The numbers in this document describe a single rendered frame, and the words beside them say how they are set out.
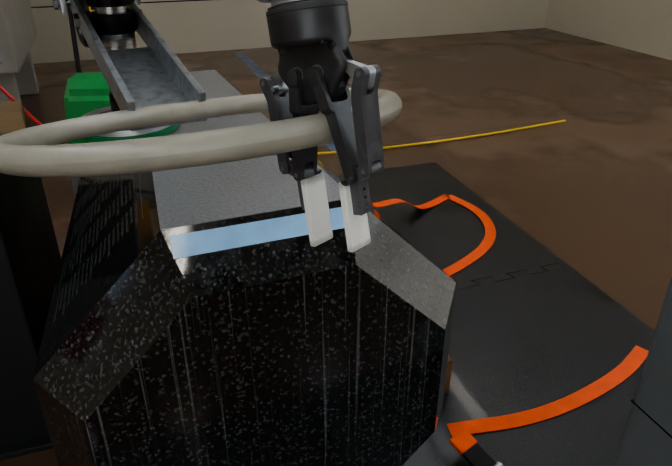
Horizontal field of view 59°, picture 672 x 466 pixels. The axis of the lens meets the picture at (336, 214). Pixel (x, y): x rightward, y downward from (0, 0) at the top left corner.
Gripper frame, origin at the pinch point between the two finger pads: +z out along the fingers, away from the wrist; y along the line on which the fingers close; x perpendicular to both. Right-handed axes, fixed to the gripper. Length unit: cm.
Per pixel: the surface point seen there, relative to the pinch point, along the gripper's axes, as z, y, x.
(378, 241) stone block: 18.1, 23.7, -36.2
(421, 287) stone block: 29, 20, -43
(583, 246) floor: 78, 42, -197
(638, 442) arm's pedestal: 65, -12, -64
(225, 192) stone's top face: 6.1, 44.8, -21.3
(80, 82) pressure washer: -16, 229, -94
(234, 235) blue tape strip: 10.8, 35.5, -14.3
